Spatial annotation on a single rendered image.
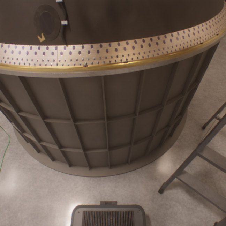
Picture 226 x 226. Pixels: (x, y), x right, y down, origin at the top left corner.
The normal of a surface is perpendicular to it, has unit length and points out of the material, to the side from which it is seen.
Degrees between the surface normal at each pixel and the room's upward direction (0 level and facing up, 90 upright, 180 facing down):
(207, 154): 0
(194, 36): 43
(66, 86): 90
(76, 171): 0
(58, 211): 0
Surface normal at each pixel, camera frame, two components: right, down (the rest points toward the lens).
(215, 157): -0.01, -0.64
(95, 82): 0.11, 0.77
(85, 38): 0.07, 0.38
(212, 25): 0.46, -0.08
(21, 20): -0.16, 0.37
